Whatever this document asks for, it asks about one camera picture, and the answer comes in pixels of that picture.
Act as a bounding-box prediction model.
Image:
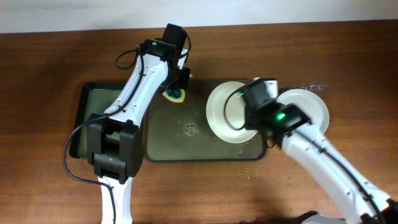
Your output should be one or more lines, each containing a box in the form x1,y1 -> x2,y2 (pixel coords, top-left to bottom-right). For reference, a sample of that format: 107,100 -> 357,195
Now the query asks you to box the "green and yellow sponge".
162,89 -> 185,103

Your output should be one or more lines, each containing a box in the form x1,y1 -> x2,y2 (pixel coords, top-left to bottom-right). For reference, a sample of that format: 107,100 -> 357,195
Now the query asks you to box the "cream plate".
206,81 -> 257,144

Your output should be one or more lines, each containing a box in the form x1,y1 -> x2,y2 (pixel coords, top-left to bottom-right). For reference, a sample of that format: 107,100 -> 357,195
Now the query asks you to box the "pale green plate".
277,89 -> 330,134

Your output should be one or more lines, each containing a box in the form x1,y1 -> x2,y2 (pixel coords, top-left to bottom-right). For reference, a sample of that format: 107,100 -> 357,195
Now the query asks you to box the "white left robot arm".
85,37 -> 192,223

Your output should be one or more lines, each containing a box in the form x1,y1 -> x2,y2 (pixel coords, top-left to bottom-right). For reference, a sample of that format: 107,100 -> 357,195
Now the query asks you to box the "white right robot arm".
244,102 -> 397,223

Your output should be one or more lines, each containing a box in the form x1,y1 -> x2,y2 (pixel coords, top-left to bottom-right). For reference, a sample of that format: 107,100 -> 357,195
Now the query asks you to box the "large dark serving tray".
143,80 -> 267,162

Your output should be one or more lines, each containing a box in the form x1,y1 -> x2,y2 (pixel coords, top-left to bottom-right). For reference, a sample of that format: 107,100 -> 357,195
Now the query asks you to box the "small black sponge tray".
69,82 -> 125,159

